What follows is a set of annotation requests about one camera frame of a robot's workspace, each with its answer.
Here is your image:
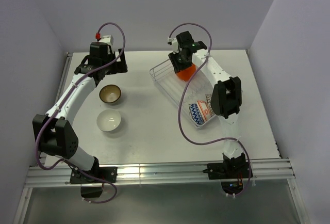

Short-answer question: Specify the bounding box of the orange floral patterned bowl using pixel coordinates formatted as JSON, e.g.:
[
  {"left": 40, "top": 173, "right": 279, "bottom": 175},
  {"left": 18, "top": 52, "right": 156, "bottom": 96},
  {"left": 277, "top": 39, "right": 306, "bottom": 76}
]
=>
[{"left": 196, "top": 100, "right": 215, "bottom": 122}]

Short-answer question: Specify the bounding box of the aluminium frame rail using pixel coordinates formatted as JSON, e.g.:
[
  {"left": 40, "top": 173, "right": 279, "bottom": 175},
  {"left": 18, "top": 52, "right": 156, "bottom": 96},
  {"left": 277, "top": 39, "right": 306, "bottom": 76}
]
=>
[{"left": 24, "top": 158, "right": 295, "bottom": 188}]

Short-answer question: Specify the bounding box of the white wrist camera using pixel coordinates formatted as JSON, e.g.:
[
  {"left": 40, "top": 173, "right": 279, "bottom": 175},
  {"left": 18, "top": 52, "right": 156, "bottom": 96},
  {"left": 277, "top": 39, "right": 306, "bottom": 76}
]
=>
[
  {"left": 167, "top": 37, "right": 179, "bottom": 54},
  {"left": 95, "top": 32, "right": 114, "bottom": 46}
]

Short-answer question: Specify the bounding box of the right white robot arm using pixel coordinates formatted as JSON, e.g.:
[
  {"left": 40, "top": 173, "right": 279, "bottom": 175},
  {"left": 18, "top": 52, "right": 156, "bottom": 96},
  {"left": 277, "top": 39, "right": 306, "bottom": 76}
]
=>
[{"left": 168, "top": 31, "right": 253, "bottom": 178}]

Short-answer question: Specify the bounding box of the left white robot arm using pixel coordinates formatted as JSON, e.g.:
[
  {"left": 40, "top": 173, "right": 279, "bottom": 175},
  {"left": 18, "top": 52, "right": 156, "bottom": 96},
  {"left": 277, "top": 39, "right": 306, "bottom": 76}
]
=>
[{"left": 32, "top": 36, "right": 128, "bottom": 182}]

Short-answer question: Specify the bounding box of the plain white bowl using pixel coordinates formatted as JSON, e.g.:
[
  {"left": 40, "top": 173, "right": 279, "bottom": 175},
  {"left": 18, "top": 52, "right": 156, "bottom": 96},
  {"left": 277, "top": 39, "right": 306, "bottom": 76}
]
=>
[{"left": 96, "top": 109, "right": 122, "bottom": 132}]

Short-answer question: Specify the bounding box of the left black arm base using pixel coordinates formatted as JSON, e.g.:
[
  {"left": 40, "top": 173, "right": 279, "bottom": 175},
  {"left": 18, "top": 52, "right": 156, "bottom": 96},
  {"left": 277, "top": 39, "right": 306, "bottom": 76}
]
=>
[{"left": 69, "top": 166, "right": 118, "bottom": 203}]

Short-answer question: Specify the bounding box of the orange plastic square bowl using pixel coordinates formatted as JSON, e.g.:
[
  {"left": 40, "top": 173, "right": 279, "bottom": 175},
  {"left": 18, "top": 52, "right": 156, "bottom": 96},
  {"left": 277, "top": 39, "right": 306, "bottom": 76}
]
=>
[{"left": 176, "top": 64, "right": 196, "bottom": 82}]

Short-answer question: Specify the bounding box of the red blue patterned bowl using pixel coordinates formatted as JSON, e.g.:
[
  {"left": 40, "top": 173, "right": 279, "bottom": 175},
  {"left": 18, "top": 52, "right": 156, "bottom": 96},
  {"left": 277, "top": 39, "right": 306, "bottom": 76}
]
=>
[{"left": 188, "top": 103, "right": 205, "bottom": 125}]

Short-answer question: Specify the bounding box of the white wire dish rack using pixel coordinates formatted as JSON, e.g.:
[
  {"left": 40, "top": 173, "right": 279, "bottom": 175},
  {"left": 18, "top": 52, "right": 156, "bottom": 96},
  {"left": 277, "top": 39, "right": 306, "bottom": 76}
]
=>
[{"left": 149, "top": 60, "right": 220, "bottom": 129}]

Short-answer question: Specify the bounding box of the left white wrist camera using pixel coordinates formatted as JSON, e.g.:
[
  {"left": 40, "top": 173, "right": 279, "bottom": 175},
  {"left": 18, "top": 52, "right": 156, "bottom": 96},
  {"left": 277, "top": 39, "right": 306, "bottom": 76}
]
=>
[{"left": 95, "top": 32, "right": 114, "bottom": 46}]

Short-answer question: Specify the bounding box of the brown geometric patterned bowl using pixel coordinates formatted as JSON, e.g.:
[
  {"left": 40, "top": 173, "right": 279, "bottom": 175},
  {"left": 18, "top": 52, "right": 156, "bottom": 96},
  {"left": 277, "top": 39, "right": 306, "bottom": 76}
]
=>
[{"left": 205, "top": 94, "right": 212, "bottom": 105}]

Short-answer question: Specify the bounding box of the brown glazed bowl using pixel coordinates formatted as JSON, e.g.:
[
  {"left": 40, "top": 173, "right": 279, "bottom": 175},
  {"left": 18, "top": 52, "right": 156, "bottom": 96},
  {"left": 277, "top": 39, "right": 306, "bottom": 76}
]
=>
[{"left": 99, "top": 85, "right": 122, "bottom": 104}]

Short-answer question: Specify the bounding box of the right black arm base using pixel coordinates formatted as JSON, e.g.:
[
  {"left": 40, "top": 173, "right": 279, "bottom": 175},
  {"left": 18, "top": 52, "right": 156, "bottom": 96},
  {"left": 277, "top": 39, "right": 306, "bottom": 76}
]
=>
[{"left": 203, "top": 161, "right": 253, "bottom": 197}]

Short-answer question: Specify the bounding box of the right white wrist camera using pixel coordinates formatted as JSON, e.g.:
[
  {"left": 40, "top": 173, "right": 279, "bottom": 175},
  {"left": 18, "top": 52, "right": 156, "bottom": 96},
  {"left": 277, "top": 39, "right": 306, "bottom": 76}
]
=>
[{"left": 167, "top": 37, "right": 179, "bottom": 54}]

